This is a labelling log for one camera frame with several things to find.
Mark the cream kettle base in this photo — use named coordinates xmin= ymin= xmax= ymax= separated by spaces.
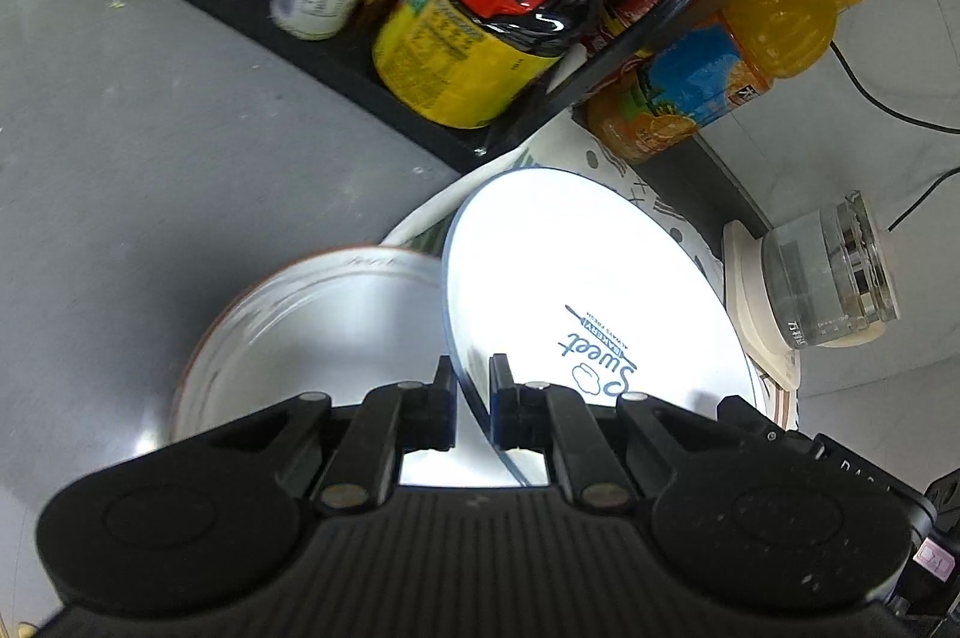
xmin=721 ymin=219 xmax=803 ymax=393

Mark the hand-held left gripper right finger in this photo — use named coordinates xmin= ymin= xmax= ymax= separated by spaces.
xmin=488 ymin=353 xmax=655 ymax=508

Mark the orange juice bottle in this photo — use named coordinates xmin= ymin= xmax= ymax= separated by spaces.
xmin=586 ymin=0 xmax=864 ymax=164

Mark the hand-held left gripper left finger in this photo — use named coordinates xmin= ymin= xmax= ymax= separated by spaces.
xmin=247 ymin=359 xmax=459 ymax=508

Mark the black power cable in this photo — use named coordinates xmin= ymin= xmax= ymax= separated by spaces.
xmin=828 ymin=40 xmax=960 ymax=134
xmin=888 ymin=168 xmax=960 ymax=235

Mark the black shelf rack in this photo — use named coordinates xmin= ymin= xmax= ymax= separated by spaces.
xmin=100 ymin=0 xmax=722 ymax=176

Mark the deep white plate script print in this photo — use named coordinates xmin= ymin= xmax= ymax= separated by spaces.
xmin=440 ymin=166 xmax=759 ymax=490

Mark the glass electric kettle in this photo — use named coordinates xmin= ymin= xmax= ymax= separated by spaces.
xmin=759 ymin=191 xmax=902 ymax=351

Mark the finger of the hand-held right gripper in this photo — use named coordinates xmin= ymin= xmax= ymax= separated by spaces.
xmin=716 ymin=394 xmax=820 ymax=461

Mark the large white plate dragonfly print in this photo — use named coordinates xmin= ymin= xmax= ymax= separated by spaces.
xmin=170 ymin=244 xmax=454 ymax=453

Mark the patterned tasselled placemat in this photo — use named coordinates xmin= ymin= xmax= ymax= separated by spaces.
xmin=377 ymin=121 xmax=803 ymax=438

